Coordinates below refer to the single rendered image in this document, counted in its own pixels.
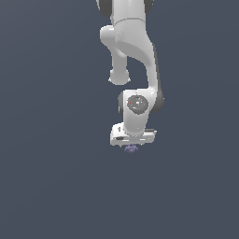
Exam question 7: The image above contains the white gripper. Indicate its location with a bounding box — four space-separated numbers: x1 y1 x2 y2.
109 122 158 148

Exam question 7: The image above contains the small purple object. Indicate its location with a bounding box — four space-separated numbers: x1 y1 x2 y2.
123 144 139 154

